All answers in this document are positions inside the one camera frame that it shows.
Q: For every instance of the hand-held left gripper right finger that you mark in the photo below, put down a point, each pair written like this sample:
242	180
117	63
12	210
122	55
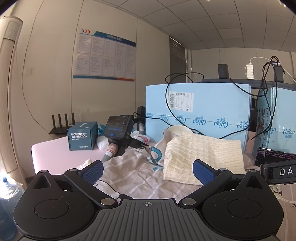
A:
203	172

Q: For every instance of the labelled light blue carton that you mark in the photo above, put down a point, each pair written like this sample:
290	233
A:
208	109

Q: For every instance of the wall poster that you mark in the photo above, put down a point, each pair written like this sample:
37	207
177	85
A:
104	55

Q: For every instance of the white bowl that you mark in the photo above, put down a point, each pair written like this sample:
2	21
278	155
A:
178	129

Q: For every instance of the black handheld camera device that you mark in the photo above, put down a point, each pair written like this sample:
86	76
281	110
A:
118	129

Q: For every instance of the teal cardboard box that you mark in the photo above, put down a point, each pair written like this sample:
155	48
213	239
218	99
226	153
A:
81	139

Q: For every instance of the black power adapter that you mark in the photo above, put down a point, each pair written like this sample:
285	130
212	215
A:
278	71

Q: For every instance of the black smartphone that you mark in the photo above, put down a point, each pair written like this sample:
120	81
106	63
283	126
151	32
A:
275	156

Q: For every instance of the white plastic bag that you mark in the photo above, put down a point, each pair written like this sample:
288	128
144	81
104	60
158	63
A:
101	143

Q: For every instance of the white standing air conditioner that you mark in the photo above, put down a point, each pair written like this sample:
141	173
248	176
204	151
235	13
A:
9	92

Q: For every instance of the printed checked blanket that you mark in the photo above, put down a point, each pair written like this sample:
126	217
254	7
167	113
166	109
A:
134	166

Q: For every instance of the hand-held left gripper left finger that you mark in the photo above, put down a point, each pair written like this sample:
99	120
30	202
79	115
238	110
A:
92	172

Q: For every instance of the black speaker box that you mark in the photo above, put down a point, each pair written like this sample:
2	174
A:
223	70

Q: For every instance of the cream knitted sweater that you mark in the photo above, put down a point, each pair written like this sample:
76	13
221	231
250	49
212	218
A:
203	150

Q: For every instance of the blue water jug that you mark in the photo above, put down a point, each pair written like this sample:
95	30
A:
9	208

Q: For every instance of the grey window blind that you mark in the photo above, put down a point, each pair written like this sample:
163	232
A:
178	60

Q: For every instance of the black router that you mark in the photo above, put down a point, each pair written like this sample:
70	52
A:
61	129

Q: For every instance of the white crumpled cloth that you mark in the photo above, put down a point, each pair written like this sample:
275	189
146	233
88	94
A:
85	164

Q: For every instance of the white power strip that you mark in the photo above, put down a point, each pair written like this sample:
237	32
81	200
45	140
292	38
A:
249	70

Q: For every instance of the red printed plastic bag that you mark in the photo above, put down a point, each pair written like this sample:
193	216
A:
141	137

